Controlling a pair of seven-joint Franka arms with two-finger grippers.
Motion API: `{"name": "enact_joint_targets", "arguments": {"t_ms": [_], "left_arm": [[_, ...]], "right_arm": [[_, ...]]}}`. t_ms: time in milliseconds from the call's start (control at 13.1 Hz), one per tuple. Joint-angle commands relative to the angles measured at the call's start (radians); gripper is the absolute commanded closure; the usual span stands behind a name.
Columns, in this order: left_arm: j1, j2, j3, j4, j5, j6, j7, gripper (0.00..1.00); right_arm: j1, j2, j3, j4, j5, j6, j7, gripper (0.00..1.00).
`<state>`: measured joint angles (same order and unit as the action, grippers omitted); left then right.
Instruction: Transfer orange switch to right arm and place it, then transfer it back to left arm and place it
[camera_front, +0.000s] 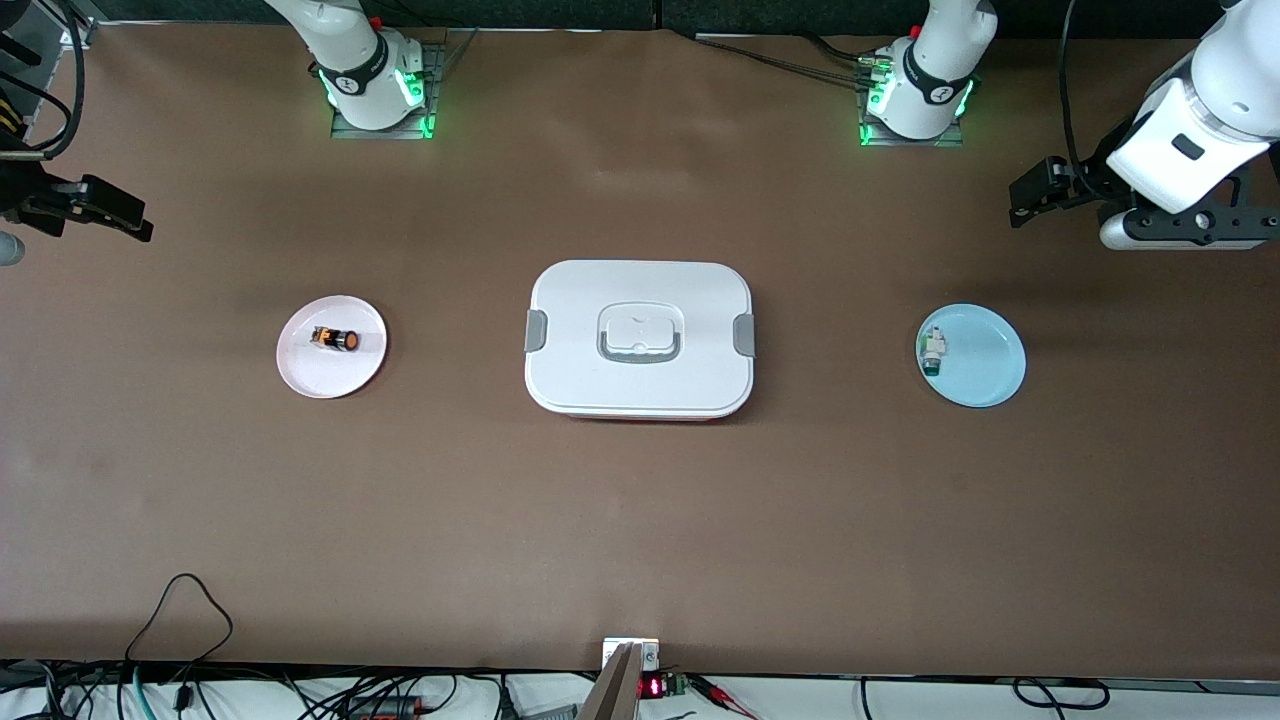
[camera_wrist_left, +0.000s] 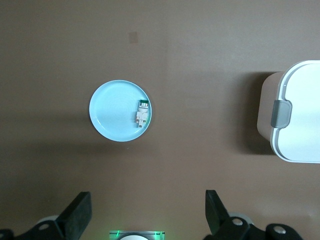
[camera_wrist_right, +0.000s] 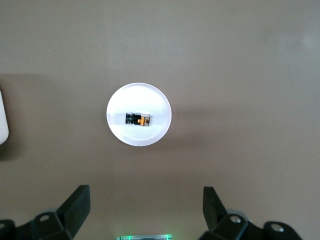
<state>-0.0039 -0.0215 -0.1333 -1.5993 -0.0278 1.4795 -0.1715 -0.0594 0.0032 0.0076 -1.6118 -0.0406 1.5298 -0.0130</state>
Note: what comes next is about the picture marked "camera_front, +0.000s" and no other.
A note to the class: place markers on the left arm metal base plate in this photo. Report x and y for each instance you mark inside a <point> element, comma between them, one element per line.
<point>940,142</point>

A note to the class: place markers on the orange black push-button switch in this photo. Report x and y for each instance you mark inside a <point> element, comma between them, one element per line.
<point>345,341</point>

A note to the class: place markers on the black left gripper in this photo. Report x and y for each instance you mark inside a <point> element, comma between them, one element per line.
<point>1092,177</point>

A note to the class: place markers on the pink round plate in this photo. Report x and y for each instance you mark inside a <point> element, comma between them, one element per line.
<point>330,378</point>

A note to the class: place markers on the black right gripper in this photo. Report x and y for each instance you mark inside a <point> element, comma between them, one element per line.
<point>22,196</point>

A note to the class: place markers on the light blue round plate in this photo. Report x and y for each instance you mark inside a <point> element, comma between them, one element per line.
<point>985,375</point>

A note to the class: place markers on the orange black connector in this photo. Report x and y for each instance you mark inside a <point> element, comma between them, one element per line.
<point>385,712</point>

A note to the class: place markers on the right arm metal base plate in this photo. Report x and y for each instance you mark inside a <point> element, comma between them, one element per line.
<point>437,70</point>

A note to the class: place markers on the white green push-button switch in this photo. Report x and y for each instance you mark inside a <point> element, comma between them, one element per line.
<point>933,350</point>

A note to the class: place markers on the aluminium frame profile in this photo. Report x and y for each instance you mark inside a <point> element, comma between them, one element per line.
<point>78,25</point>

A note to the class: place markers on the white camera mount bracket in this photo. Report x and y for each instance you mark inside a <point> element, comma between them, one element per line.
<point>650,655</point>

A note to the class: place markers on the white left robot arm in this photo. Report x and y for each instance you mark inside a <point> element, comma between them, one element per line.
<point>930,90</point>

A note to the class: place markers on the red black test leads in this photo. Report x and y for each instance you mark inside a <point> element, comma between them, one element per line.
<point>735,705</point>

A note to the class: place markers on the camera mount pole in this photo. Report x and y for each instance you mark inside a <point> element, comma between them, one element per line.
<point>615,690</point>

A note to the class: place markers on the red LED display board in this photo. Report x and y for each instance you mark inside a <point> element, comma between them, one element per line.
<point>652,687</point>

